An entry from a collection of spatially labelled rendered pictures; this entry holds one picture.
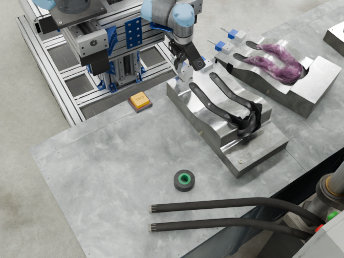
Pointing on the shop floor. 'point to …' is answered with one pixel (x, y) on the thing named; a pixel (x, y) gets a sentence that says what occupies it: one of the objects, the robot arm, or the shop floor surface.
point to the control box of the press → (325, 239)
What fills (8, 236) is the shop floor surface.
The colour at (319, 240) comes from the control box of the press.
